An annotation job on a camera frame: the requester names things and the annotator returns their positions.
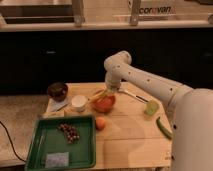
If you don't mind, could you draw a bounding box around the yellow banana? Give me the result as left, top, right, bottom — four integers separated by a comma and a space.
90, 90, 109, 101

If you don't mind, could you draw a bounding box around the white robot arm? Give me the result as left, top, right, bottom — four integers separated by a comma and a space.
104, 51, 213, 171

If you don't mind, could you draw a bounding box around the red bowl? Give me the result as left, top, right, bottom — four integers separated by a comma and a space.
90, 93, 116, 113

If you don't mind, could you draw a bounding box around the dark brown bowl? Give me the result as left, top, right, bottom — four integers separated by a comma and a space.
47, 82, 68, 102

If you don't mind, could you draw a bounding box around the metal spoon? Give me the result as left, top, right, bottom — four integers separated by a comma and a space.
118, 88, 149, 103

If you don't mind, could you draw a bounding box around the orange fruit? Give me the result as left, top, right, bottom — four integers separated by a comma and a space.
95, 117, 106, 130

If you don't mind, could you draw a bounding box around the white cup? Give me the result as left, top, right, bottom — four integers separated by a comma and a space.
71, 95, 88, 112

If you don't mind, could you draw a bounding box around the green cup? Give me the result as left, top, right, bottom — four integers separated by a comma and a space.
144, 101, 159, 116

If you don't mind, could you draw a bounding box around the bunch of dark grapes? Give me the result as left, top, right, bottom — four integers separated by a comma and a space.
58, 123, 80, 144

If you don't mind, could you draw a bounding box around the white cloth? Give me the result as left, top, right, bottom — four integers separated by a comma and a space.
46, 98, 69, 113

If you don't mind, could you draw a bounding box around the green cucumber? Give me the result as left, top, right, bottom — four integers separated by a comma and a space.
156, 117, 172, 140

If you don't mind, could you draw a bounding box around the green plastic tray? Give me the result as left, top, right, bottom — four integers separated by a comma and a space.
25, 115, 96, 171

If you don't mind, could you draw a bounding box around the grey sponge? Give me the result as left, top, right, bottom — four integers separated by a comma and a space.
45, 152, 69, 168

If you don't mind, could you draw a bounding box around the black cable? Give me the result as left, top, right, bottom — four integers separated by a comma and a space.
0, 120, 27, 163

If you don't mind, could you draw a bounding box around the wooden shelf frame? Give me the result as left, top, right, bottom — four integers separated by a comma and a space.
0, 0, 213, 32

